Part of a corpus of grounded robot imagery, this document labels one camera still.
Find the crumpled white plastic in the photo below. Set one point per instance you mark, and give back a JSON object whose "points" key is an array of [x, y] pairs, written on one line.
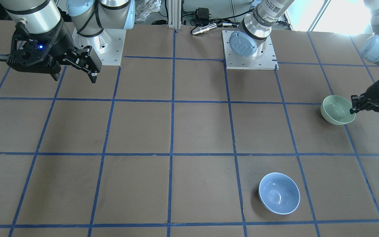
{"points": [[144, 8]]}

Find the black power adapter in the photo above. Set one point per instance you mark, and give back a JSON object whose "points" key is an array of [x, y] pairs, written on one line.
{"points": [[202, 15]]}

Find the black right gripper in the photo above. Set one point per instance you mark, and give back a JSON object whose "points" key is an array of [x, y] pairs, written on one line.
{"points": [[62, 42]]}

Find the aluminium frame post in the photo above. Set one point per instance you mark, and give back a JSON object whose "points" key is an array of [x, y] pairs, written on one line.
{"points": [[174, 14]]}

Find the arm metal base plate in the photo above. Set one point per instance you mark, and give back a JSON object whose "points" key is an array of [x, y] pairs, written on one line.
{"points": [[108, 45], [242, 52]]}

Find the silver cylindrical connector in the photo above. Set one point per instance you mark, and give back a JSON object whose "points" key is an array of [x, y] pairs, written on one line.
{"points": [[198, 30]]}

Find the blue bowl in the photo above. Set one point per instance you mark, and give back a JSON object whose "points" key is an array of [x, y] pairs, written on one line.
{"points": [[279, 193]]}

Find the green bowl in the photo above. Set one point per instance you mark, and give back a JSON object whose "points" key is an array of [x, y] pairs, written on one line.
{"points": [[336, 110]]}

